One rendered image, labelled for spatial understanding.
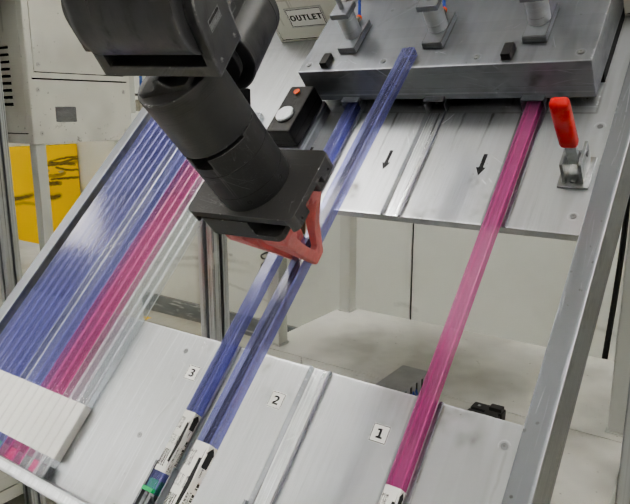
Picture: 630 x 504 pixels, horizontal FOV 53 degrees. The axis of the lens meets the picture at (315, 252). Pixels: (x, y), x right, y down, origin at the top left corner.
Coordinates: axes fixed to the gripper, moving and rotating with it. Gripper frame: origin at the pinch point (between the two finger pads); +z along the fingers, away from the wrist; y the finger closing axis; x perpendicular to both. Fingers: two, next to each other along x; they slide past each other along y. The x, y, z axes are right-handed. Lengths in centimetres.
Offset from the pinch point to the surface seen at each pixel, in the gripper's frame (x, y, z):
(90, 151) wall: -125, 285, 133
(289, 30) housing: -41, 28, 8
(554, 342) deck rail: -0.5, -18.8, 9.7
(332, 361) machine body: -13, 33, 62
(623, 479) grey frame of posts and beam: -4, -20, 53
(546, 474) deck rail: 9.1, -20.2, 12.0
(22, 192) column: -85, 296, 121
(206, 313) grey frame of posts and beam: -11, 53, 45
